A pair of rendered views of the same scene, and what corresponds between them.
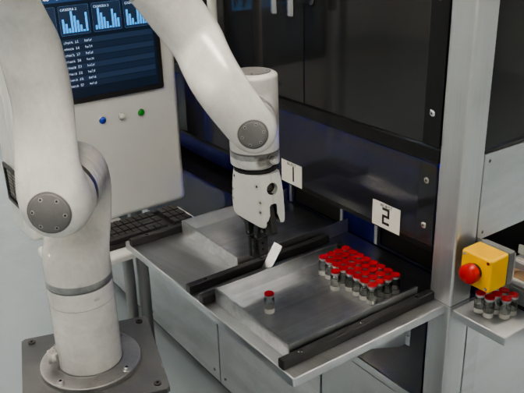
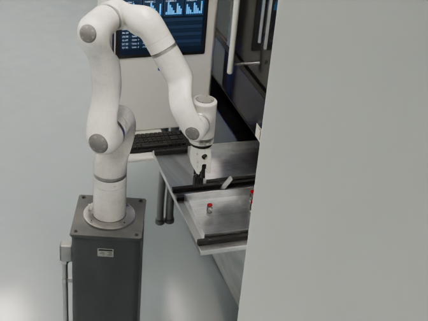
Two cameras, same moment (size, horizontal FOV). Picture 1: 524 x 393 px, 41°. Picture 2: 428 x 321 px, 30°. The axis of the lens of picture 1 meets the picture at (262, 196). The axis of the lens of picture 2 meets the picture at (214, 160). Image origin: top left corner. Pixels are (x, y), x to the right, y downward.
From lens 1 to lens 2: 157 cm
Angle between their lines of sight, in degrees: 15
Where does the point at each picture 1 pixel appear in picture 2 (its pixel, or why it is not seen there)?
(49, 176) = (101, 127)
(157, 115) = (196, 70)
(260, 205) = (197, 163)
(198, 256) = (188, 171)
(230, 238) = (213, 164)
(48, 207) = (98, 141)
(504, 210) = not seen: hidden behind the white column
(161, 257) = (167, 166)
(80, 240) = (113, 156)
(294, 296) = (227, 209)
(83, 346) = (104, 207)
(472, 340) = not seen: hidden behind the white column
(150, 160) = not seen: hidden behind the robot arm
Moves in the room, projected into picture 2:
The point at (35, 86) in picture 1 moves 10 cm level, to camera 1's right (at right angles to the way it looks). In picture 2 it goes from (103, 85) to (131, 91)
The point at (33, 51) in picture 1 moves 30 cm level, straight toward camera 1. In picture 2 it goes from (105, 70) to (93, 113)
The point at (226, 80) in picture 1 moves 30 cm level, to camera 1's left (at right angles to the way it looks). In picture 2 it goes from (183, 107) to (96, 88)
